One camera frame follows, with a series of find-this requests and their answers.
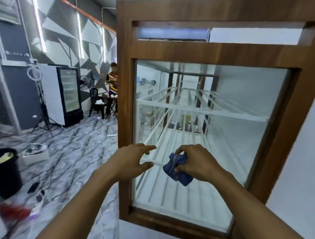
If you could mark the person's left thumb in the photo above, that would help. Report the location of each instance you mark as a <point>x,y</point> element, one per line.
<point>145,167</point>

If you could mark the person's left hand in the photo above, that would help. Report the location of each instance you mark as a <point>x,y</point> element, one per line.
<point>128,162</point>

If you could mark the blue cleaning cloth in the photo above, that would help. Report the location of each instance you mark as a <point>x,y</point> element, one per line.
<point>176,170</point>

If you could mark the red cloth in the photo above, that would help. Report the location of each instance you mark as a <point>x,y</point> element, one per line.
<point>13,213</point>

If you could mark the person's left forearm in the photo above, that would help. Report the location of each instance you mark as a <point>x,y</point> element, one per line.
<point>81,209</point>

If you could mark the black standing fan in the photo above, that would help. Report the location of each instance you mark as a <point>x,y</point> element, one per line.
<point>85,82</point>

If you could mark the black glass door fridge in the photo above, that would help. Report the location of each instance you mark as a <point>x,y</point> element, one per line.
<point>65,93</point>

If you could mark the person's right thumb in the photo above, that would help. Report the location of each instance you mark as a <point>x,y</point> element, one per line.
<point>181,168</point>

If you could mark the white power strip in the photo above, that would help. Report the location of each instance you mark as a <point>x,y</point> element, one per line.
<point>38,204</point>

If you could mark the wooden glass display cabinet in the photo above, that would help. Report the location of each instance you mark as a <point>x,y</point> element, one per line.
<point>211,118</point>

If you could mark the small folding table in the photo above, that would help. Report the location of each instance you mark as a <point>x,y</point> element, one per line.
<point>112,104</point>

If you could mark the black plastic chair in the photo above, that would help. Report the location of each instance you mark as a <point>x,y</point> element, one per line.
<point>98,102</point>

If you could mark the person's right forearm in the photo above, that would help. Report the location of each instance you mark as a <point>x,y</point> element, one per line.
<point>248,209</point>

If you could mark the person's right hand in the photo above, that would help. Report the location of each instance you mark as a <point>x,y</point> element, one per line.
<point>200,162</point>

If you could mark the black trash bin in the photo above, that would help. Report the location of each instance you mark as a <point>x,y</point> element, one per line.
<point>8,172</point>

